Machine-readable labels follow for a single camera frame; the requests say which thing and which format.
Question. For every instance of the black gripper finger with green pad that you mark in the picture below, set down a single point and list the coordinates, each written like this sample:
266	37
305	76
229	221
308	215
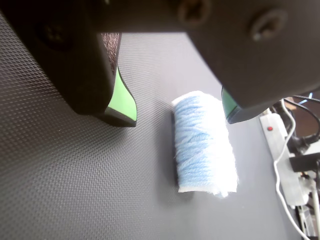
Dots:
70	62
250	55

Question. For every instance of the light blue yarn-wrapped block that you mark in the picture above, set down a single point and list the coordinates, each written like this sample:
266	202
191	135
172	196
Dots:
200	142

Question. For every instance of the black textured mat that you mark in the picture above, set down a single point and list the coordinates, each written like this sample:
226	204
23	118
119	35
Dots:
75	175

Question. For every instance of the black plug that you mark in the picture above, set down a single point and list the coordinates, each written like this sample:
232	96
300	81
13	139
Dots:
305	162

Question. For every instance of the grey power strip red switch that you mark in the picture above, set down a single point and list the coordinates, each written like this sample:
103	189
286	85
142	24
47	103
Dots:
287	172

